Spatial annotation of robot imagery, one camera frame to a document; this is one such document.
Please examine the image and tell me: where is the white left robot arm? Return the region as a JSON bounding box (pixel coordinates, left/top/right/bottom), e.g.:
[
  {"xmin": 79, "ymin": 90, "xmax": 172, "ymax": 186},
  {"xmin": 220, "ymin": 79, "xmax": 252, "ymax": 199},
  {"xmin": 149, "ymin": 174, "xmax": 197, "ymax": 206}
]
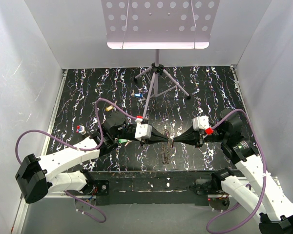
[{"xmin": 15, "ymin": 111, "xmax": 168, "ymax": 204}]

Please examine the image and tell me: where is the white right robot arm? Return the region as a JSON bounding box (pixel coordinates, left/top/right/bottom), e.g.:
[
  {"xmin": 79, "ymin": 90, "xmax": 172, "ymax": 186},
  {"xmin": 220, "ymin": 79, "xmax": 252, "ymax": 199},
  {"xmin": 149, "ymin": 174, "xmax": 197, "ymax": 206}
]
[{"xmin": 173, "ymin": 109, "xmax": 293, "ymax": 234}]

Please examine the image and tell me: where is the key with green tag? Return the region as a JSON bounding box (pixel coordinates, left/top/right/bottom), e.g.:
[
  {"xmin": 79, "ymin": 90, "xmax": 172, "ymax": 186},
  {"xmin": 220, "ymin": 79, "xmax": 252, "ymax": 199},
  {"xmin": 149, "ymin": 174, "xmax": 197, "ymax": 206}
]
[{"xmin": 118, "ymin": 138, "xmax": 132, "ymax": 147}]

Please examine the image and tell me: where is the key with yellow tag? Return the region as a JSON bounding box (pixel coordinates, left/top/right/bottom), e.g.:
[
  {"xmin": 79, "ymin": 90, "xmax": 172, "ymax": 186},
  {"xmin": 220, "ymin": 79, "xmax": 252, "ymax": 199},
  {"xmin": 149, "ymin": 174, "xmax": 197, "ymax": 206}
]
[{"xmin": 105, "ymin": 105, "xmax": 116, "ymax": 112}]

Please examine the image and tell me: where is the key with blue tag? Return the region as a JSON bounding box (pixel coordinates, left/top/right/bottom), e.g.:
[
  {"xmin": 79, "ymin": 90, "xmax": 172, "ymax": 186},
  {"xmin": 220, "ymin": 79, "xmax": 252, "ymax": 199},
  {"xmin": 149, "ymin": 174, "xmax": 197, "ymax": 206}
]
[{"xmin": 131, "ymin": 90, "xmax": 143, "ymax": 98}]

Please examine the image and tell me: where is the white perforated music stand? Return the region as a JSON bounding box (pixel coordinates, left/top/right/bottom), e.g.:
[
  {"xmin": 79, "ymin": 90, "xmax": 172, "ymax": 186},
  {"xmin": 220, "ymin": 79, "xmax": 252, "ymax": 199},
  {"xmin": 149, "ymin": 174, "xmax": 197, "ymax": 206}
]
[{"xmin": 101, "ymin": 0, "xmax": 221, "ymax": 129}]

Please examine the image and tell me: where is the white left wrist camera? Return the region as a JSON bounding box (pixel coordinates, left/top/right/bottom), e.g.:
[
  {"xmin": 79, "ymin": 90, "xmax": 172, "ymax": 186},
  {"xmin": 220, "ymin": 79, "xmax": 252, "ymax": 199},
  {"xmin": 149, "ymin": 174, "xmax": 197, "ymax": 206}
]
[{"xmin": 135, "ymin": 116, "xmax": 152, "ymax": 141}]

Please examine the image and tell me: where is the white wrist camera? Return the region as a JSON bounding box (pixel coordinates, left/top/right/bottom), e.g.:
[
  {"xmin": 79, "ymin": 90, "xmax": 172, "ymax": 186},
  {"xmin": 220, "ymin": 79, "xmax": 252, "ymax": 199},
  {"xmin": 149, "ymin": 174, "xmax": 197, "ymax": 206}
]
[
  {"xmin": 192, "ymin": 116, "xmax": 214, "ymax": 135},
  {"xmin": 135, "ymin": 116, "xmax": 152, "ymax": 141}
]

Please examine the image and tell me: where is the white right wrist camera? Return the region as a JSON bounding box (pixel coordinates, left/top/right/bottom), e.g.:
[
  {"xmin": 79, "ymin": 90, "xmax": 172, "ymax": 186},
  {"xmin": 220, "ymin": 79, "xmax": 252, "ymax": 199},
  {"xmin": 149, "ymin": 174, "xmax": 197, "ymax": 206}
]
[{"xmin": 192, "ymin": 116, "xmax": 214, "ymax": 135}]

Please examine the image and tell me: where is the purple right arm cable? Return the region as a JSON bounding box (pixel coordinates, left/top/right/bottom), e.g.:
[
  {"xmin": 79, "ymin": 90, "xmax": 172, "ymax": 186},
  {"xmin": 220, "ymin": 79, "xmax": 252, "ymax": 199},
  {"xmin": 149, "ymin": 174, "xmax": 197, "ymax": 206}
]
[{"xmin": 206, "ymin": 108, "xmax": 268, "ymax": 234}]

